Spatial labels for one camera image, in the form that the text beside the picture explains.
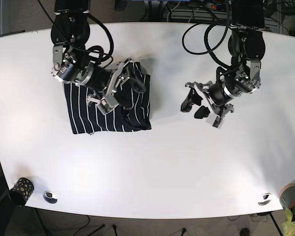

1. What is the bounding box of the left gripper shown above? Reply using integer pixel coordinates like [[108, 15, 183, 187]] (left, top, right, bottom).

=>
[[180, 81, 234, 128]]

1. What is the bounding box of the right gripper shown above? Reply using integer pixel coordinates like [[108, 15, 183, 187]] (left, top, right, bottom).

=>
[[87, 58, 147, 115]]

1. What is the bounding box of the navy white-striped T-shirt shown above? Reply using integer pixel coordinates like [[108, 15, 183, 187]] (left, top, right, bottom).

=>
[[63, 59, 151, 134]]

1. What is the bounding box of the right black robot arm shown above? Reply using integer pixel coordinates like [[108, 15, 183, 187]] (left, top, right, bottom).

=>
[[50, 0, 147, 115]]

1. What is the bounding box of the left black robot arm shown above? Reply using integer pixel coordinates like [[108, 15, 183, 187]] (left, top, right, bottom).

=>
[[180, 0, 266, 128]]

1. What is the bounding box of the grey tape roll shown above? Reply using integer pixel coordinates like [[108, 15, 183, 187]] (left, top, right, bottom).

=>
[[279, 183, 295, 209]]

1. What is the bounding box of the green potted plant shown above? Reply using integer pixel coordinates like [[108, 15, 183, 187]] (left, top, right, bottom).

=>
[[282, 205, 295, 236]]

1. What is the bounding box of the black gold-dotted cup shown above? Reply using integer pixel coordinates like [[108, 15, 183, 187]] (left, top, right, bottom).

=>
[[9, 177, 34, 207]]

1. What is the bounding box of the right table cable grommet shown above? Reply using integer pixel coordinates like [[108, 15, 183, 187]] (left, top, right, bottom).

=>
[[258, 193, 272, 206]]

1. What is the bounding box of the table cable grommet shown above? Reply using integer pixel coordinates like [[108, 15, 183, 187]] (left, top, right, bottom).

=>
[[43, 191, 58, 204], [258, 193, 272, 206]]

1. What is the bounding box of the left table cable grommet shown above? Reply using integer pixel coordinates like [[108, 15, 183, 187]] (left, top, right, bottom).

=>
[[43, 191, 58, 204]]

